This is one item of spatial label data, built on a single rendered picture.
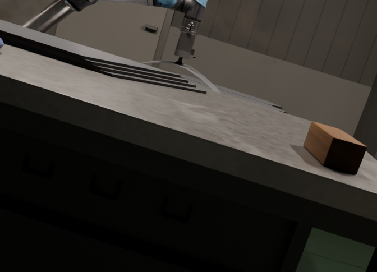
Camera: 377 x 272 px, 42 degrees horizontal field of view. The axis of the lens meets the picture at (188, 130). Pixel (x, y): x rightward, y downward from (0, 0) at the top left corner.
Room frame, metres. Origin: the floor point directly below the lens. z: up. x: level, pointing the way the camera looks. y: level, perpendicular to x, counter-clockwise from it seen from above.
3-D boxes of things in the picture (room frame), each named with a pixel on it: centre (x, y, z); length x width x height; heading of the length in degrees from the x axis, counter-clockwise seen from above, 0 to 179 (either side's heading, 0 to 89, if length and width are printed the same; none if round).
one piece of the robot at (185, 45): (2.12, 0.11, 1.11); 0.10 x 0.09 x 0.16; 96
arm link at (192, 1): (2.12, 0.12, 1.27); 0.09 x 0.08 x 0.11; 85
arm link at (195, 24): (2.12, 0.12, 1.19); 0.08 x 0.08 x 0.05
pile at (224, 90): (3.13, -0.16, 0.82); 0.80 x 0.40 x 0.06; 88
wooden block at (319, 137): (0.83, -0.24, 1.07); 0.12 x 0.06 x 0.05; 6
